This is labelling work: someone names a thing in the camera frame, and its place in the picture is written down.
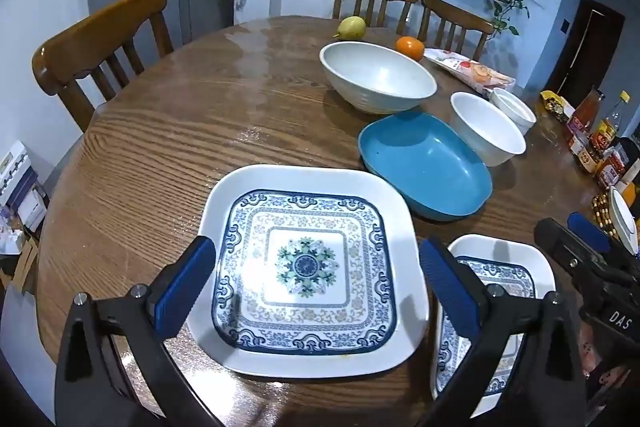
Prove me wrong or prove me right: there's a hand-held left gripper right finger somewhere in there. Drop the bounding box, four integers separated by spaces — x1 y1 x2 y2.
419 234 587 427

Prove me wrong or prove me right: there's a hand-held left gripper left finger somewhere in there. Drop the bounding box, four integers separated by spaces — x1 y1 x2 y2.
54 236 236 427

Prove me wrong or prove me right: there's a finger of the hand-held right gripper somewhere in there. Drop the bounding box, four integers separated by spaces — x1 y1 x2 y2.
534 218 632 288
567 212 640 270

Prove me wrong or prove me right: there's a small patterned square plate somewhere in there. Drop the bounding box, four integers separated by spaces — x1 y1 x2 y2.
430 234 557 418

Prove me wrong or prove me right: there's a large patterned square plate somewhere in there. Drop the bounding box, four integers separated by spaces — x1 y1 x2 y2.
186 164 430 379

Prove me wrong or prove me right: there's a medium white bowl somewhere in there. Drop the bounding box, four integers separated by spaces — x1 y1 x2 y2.
450 91 527 168

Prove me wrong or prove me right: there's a blue deep plate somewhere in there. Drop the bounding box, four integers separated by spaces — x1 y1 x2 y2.
358 111 493 223

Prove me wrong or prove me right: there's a small white bowl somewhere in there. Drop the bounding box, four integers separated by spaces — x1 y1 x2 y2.
489 88 537 136

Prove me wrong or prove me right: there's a large white bowl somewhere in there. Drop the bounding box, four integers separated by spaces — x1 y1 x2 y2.
319 41 438 115

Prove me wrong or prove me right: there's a white rimmed dish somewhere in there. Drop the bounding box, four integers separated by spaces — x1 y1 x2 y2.
607 186 640 256

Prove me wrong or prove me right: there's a person's patterned pink clothing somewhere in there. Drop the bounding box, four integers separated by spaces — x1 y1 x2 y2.
580 337 636 408

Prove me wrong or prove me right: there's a cluster of condiment jars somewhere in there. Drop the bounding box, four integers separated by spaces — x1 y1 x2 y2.
567 119 640 190

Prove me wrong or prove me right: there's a yellow cap bottle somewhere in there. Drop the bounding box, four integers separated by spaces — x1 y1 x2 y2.
590 91 631 148

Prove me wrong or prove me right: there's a yellow snack packet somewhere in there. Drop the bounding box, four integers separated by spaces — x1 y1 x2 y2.
540 91 576 124

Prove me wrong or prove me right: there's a dark brown door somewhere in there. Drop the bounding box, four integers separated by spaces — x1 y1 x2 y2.
545 0 626 108

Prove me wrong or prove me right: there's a white snack packet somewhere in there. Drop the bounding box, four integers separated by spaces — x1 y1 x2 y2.
424 48 516 95

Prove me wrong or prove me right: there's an orange fruit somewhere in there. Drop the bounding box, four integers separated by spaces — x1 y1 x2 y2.
396 36 426 60

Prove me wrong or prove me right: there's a yellow pear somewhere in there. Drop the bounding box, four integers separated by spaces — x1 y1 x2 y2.
334 17 368 42

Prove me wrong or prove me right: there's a wooden bead string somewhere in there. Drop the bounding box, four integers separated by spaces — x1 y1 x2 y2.
592 194 615 235

